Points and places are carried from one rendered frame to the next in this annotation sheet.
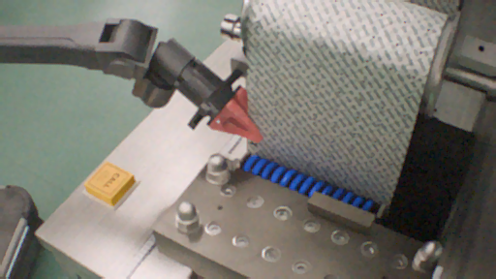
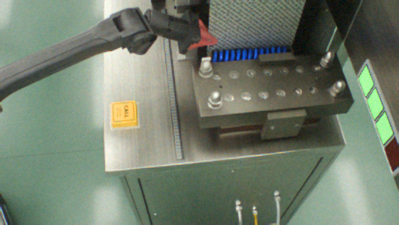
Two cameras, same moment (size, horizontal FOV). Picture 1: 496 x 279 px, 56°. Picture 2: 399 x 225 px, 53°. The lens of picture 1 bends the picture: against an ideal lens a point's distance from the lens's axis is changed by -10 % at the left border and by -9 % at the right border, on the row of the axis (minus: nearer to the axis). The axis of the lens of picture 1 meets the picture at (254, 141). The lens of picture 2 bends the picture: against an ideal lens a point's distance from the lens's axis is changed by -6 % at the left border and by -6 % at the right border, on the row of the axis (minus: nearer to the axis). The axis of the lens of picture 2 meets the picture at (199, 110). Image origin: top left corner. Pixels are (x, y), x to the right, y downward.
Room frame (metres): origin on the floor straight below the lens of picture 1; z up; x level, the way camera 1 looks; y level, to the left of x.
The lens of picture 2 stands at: (0.01, 0.46, 1.90)
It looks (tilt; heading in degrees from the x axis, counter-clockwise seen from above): 59 degrees down; 321
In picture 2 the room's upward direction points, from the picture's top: 3 degrees clockwise
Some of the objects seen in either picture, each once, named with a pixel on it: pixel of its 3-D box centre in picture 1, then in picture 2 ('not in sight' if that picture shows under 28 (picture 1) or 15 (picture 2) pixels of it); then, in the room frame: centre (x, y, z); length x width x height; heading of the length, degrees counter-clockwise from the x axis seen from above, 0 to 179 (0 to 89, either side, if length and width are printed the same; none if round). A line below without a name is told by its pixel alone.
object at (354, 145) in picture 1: (323, 139); (254, 28); (0.50, -0.09, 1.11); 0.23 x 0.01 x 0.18; 61
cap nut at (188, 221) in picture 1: (187, 213); (215, 97); (0.42, 0.09, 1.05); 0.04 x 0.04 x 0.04
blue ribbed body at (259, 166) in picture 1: (310, 188); (251, 54); (0.48, -0.08, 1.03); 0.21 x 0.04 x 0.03; 61
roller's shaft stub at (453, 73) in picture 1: (472, 76); not in sight; (0.47, -0.27, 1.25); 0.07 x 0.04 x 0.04; 61
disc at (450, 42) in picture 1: (444, 66); not in sight; (0.49, -0.24, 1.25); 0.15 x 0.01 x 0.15; 151
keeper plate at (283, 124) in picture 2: not in sight; (283, 125); (0.29, -0.04, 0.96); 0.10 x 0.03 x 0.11; 61
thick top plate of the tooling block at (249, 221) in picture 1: (304, 258); (272, 88); (0.38, -0.07, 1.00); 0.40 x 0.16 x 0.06; 61
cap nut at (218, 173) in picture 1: (217, 166); (206, 67); (0.50, 0.05, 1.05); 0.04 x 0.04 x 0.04
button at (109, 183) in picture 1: (109, 183); (124, 114); (0.59, 0.27, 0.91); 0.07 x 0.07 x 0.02; 61
